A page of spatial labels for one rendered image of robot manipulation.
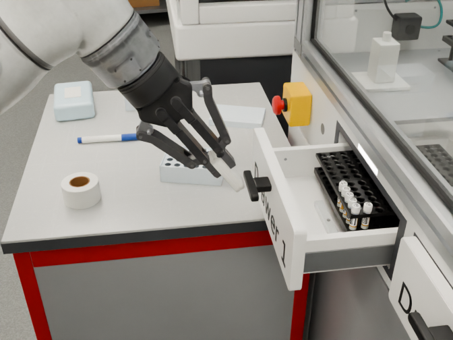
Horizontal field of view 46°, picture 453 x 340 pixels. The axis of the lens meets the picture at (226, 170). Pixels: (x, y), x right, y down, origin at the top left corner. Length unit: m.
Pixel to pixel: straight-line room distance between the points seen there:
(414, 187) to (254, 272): 0.47
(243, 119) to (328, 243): 0.60
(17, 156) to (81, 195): 1.82
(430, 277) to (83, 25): 0.49
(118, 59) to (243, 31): 0.93
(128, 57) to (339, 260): 0.39
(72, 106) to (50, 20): 0.72
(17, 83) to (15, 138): 2.34
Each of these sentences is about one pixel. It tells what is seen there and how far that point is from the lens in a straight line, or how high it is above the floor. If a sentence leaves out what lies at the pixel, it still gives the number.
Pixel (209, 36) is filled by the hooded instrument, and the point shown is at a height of 0.87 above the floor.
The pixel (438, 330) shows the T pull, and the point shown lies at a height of 0.91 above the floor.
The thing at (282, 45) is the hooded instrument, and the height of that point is 0.83.
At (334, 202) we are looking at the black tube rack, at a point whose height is 0.87.
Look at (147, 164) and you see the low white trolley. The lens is 1.15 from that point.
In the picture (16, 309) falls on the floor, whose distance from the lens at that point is 1.99.
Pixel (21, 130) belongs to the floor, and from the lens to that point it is 3.08.
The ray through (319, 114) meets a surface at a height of 0.89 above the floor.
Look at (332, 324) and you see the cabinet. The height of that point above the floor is 0.53.
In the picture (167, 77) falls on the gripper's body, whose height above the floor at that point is 1.10.
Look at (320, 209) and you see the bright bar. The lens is 0.87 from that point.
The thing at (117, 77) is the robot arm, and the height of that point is 1.11.
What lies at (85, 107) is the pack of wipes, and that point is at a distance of 1.35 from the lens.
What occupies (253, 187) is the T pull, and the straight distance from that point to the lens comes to 0.80.
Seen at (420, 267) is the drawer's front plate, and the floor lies 0.92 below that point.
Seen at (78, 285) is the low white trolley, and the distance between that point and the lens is 1.08.
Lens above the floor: 1.36
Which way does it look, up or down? 32 degrees down
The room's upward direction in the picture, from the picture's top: straight up
